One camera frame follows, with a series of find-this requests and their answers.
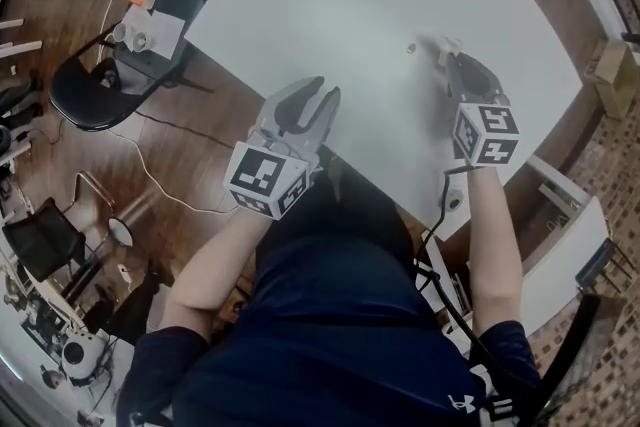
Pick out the white oval stool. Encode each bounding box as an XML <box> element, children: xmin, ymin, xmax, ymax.
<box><xmin>108</xmin><ymin>216</ymin><xmax>135</xmax><ymax>248</ymax></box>

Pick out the dark blue shirt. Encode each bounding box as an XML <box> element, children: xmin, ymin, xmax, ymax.
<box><xmin>115</xmin><ymin>154</ymin><xmax>545</xmax><ymax>427</ymax></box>

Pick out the white round headset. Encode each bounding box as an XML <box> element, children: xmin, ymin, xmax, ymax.
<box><xmin>60</xmin><ymin>335</ymin><xmax>103</xmax><ymax>381</ymax></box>

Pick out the person's right forearm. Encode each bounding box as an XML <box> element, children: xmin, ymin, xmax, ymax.
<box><xmin>465</xmin><ymin>163</ymin><xmax>527</xmax><ymax>337</ymax></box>

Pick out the black metal-frame chair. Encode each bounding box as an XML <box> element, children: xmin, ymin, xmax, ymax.
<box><xmin>1</xmin><ymin>170</ymin><xmax>117</xmax><ymax>306</ymax></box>

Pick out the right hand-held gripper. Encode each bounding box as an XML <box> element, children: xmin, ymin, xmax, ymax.
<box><xmin>444</xmin><ymin>52</ymin><xmax>521</xmax><ymax>169</ymax></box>

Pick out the white table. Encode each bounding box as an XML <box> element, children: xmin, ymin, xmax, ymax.
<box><xmin>183</xmin><ymin>0</ymin><xmax>585</xmax><ymax>242</ymax></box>

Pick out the white floor cable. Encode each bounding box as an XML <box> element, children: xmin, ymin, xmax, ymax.
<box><xmin>73</xmin><ymin>0</ymin><xmax>236</xmax><ymax>215</ymax></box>

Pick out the blue chair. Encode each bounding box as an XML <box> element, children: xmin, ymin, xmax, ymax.
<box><xmin>573</xmin><ymin>236</ymin><xmax>632</xmax><ymax>290</ymax></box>

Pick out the white paper sheet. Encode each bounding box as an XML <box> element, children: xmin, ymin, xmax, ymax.
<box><xmin>119</xmin><ymin>7</ymin><xmax>185</xmax><ymax>57</ymax></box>

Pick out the white tissue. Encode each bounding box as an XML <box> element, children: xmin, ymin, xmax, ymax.
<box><xmin>433</xmin><ymin>34</ymin><xmax>465</xmax><ymax>67</ymax></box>

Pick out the black folding chair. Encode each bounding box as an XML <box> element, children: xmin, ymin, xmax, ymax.
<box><xmin>48</xmin><ymin>0</ymin><xmax>215</xmax><ymax>133</ymax></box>

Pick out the black chair backrest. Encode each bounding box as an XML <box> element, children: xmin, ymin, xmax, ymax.
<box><xmin>534</xmin><ymin>293</ymin><xmax>640</xmax><ymax>427</ymax></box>

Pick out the cardboard box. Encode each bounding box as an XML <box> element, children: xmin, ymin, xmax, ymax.
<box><xmin>583</xmin><ymin>36</ymin><xmax>635</xmax><ymax>120</ymax></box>

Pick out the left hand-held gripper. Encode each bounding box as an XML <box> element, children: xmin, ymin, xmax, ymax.
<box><xmin>223</xmin><ymin>75</ymin><xmax>343</xmax><ymax>221</ymax></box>

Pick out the white side cabinet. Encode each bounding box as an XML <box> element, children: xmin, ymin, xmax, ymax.
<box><xmin>429</xmin><ymin>153</ymin><xmax>610</xmax><ymax>337</ymax></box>

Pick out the person's left forearm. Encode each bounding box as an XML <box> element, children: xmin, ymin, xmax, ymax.
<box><xmin>162</xmin><ymin>208</ymin><xmax>274</xmax><ymax>347</ymax></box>

